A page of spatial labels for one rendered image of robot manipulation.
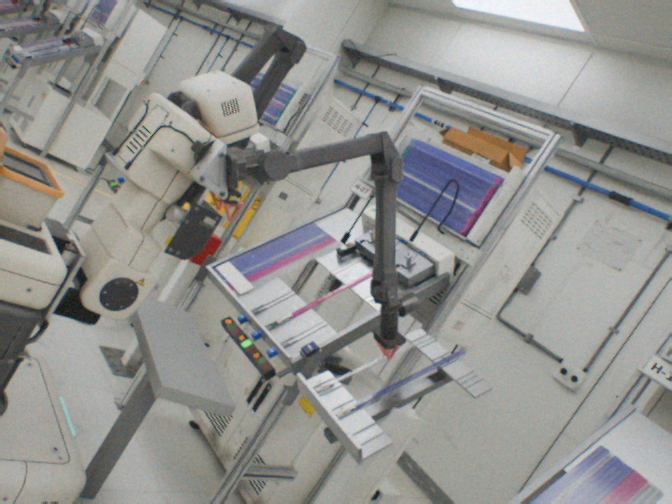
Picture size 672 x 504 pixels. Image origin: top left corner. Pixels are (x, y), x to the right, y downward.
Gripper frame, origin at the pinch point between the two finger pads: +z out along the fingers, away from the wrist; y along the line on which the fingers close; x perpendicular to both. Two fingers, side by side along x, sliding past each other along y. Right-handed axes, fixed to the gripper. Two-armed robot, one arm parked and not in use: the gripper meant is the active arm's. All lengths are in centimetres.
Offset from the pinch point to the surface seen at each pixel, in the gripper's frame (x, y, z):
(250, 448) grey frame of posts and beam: 46, 14, 29
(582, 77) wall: -251, 133, -21
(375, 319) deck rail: -8.7, 20.1, 2.1
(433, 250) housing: -43, 31, -10
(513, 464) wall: -107, 23, 151
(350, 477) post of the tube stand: 24.4, -14.9, 26.5
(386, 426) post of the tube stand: 10.8, -14.5, 12.4
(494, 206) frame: -63, 21, -27
